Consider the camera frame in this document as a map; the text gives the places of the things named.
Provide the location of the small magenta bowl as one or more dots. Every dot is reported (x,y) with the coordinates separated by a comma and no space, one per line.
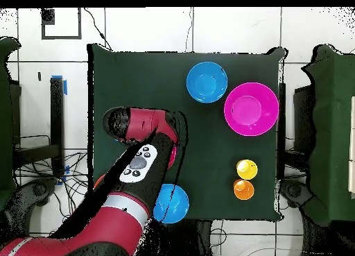
(173,157)

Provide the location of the medium blue bowl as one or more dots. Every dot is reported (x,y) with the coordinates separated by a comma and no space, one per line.
(177,203)

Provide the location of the large orange-red bowl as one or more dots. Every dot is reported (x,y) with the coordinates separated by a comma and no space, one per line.
(98,181)

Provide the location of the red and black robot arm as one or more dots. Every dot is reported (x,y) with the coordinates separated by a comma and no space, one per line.
(116,228)

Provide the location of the large blue bowl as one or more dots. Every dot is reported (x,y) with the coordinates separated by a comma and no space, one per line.
(207,82)

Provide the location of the dark green table cloth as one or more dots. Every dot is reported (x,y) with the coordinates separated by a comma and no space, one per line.
(133,81)

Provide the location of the yellow cup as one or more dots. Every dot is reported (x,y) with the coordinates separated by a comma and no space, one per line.
(246,169)

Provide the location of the large pink bowl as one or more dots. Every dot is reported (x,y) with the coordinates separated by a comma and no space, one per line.
(251,109)

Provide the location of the orange cup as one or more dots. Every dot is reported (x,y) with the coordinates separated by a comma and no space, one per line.
(243,189)

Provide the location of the neighbouring green cloth table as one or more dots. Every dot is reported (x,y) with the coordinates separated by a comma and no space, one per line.
(332,128)
(5,114)

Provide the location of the black post with blue tape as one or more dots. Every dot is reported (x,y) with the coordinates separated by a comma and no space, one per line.
(56,122)

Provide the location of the black pedestal leg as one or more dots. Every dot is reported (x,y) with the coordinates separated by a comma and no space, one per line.
(294,190)
(38,189)

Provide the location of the dark square floor frame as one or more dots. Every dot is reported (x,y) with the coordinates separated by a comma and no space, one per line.
(80,23)

